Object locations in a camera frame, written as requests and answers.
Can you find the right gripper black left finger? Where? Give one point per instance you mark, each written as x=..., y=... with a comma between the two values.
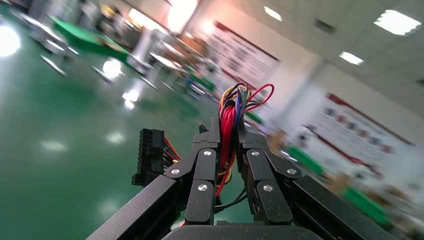
x=202, y=185

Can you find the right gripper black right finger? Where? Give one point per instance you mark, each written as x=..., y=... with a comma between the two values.
x=265, y=185

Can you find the green floor barrier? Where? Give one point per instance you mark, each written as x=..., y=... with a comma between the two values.
x=357, y=198

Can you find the rectangular ceiling light panel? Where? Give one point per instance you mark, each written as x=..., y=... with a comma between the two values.
x=396, y=22
x=272, y=13

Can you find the green workbench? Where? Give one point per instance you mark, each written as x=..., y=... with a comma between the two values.
x=86, y=39

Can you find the white red wall poster board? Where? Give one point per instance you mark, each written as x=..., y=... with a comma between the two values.
x=348, y=132
x=242, y=56

